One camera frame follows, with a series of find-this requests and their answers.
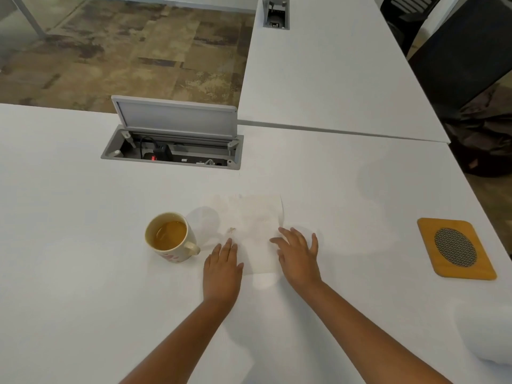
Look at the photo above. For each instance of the person's right hand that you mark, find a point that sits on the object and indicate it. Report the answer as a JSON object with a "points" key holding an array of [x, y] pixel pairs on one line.
{"points": [[298, 259]]}

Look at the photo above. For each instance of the wooden coaster with mesh disc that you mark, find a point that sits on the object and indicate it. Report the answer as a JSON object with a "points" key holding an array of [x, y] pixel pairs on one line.
{"points": [[426, 243]]}

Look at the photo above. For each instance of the torn white paper towel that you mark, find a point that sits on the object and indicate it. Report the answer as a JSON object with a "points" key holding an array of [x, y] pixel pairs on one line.
{"points": [[256, 219]]}

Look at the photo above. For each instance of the cream mug with tea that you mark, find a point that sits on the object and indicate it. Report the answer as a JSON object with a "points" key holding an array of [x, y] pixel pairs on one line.
{"points": [[172, 255]]}

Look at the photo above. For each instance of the white paper towel roll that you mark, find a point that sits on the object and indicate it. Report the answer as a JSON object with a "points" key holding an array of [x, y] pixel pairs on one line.
{"points": [[492, 331]]}

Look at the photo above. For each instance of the white adjoining table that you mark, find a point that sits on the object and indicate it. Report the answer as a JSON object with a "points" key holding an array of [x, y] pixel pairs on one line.
{"points": [[340, 75]]}

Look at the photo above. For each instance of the grey power strip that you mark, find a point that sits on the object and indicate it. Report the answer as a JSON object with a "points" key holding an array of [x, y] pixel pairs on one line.
{"points": [[196, 157]]}

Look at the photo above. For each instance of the person's right forearm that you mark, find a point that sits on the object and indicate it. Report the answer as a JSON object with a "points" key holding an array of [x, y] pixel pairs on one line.
{"points": [[368, 335]]}

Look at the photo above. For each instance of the grey table leg frame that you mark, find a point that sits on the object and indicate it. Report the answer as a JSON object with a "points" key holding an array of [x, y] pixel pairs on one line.
{"points": [[28, 15]]}

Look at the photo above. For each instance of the black solid-back office chair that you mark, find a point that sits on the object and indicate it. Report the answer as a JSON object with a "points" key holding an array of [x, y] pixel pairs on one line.
{"points": [[460, 55]]}

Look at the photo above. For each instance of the person's left forearm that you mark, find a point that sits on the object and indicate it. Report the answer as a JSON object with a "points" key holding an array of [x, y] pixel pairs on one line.
{"points": [[180, 343]]}

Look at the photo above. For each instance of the dark brown bean bag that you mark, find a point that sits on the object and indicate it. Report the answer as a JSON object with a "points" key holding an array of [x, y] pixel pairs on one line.
{"points": [[488, 147]]}

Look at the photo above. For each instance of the black slatted-back office chair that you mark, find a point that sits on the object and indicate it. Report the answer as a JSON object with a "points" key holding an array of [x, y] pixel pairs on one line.
{"points": [[416, 1]]}

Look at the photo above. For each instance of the person's left hand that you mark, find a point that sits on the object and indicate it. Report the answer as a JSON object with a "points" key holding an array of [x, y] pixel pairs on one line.
{"points": [[222, 275]]}

